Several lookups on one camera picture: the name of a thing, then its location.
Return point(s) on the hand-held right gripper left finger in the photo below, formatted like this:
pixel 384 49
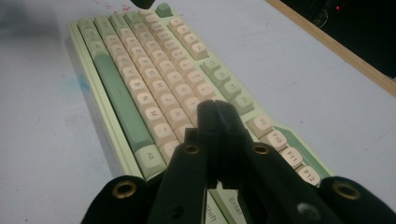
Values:
pixel 207 140

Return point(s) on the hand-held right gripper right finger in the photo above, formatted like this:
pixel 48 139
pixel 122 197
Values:
pixel 232 140

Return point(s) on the green and cream keyboard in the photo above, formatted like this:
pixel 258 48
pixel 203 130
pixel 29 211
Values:
pixel 162 81

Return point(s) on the black device with red light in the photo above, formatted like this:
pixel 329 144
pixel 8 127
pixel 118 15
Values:
pixel 337 6

